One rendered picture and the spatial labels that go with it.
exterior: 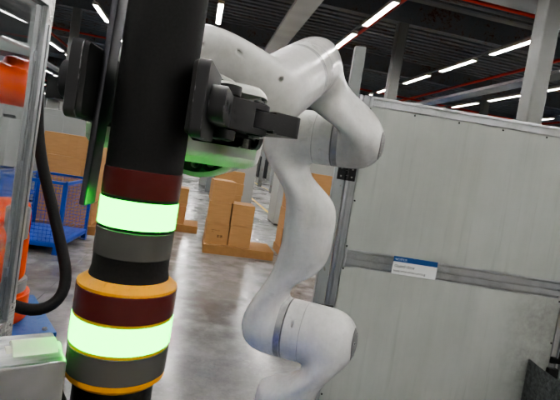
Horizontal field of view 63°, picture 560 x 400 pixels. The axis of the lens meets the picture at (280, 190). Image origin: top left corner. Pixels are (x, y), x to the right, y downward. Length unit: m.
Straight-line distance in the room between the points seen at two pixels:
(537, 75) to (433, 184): 5.18
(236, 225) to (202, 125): 7.65
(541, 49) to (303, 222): 6.58
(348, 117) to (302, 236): 0.24
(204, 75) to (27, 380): 0.13
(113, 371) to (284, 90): 0.41
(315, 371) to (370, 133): 0.45
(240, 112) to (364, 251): 1.86
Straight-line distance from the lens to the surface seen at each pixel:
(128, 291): 0.20
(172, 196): 0.20
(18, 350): 0.21
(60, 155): 8.31
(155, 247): 0.20
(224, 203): 7.76
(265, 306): 0.91
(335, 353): 0.91
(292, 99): 0.56
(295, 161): 0.85
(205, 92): 0.19
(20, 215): 1.68
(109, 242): 0.20
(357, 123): 0.80
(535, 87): 7.16
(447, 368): 2.34
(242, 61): 0.54
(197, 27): 0.21
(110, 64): 0.22
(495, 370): 2.43
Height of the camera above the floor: 1.63
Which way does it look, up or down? 3 degrees down
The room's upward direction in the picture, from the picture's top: 9 degrees clockwise
